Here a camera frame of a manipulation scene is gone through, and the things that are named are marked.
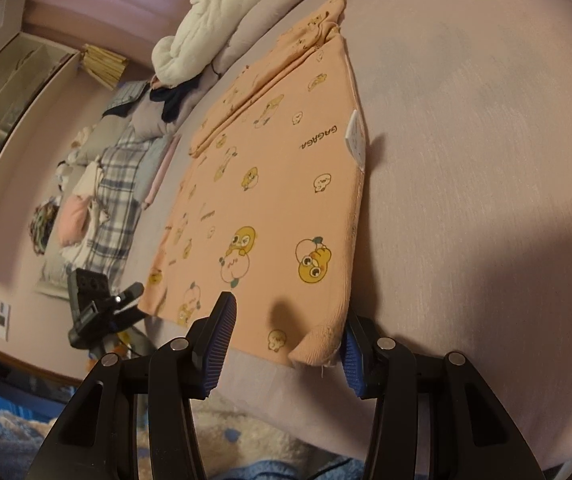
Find pink fluffy cloth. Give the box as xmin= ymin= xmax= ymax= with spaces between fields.
xmin=58 ymin=195 xmax=91 ymax=247

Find multicoloured cloth bundle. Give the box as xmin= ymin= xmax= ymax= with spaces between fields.
xmin=30 ymin=200 xmax=61 ymax=256

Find folded pink garment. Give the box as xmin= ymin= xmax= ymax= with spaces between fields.
xmin=143 ymin=134 xmax=181 ymax=208

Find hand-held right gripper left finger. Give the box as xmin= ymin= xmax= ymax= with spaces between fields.
xmin=26 ymin=291 xmax=238 ymax=480

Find blue box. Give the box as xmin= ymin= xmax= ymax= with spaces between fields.
xmin=0 ymin=370 xmax=66 ymax=423

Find orange cartoon print garment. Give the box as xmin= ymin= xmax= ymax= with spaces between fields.
xmin=147 ymin=0 xmax=367 ymax=368

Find cream garment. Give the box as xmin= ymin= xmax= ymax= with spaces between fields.
xmin=73 ymin=157 xmax=111 ymax=221

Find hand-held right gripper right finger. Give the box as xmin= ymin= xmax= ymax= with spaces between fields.
xmin=341 ymin=312 xmax=547 ymax=480

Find small plush toys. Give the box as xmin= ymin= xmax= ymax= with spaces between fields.
xmin=56 ymin=127 xmax=91 ymax=181

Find folded grey garment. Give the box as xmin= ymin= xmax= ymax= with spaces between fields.
xmin=140 ymin=137 xmax=169 ymax=191

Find mauve bed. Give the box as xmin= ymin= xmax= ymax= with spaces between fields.
xmin=130 ymin=0 xmax=572 ymax=471

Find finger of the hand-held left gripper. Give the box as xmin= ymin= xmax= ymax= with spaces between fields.
xmin=113 ymin=305 xmax=145 ymax=331
xmin=116 ymin=282 xmax=145 ymax=308

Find striped grey cloth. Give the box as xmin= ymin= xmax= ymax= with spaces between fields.
xmin=103 ymin=80 xmax=151 ymax=116

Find white plush duck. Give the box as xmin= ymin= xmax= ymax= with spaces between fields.
xmin=152 ymin=0 xmax=307 ymax=86

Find white open shelf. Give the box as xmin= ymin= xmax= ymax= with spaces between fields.
xmin=0 ymin=32 xmax=79 ymax=221

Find fluffy white blue rug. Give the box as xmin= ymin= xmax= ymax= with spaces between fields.
xmin=0 ymin=395 xmax=367 ymax=480

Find yellow fringed decoration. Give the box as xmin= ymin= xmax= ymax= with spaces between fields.
xmin=80 ymin=44 xmax=129 ymax=90

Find pink curtain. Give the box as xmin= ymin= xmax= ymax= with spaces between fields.
xmin=23 ymin=0 xmax=247 ymax=68

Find dark navy cloth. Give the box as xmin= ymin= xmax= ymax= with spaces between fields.
xmin=148 ymin=77 xmax=201 ymax=123

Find plaid blanket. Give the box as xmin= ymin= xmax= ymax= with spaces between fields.
xmin=73 ymin=125 xmax=167 ymax=281

